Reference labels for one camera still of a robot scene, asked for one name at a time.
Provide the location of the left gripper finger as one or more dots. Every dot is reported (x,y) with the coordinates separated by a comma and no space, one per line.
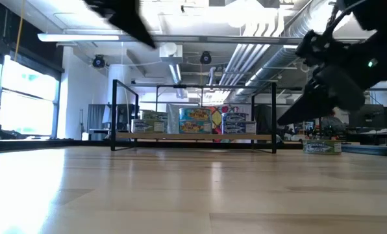
(132,22)

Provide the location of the person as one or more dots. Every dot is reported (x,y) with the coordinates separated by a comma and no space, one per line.
(333,122)

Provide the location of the wooden shelf black metal frame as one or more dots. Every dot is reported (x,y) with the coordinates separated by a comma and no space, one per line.
(196,136)

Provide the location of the gold-lid seafood can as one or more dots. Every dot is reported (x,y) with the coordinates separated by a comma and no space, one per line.
(153,115)
(321,147)

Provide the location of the large bright window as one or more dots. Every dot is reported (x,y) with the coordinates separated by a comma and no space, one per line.
(28,107)

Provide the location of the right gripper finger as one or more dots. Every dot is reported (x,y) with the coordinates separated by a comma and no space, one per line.
(310,102)

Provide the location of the silver ventilation duct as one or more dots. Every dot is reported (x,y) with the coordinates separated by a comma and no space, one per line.
(284,58)

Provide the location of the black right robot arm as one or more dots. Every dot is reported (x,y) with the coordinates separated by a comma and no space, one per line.
(385,39)

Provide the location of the grey cabinet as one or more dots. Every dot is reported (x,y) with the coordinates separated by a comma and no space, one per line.
(97,118)

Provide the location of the white ceiling light bar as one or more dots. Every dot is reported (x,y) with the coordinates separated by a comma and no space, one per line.
(80,37)

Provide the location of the black widescreen monitor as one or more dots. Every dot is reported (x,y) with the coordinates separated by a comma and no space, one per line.
(365,115)

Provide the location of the cluttered office desk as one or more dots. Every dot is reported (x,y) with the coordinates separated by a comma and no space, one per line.
(369,135)

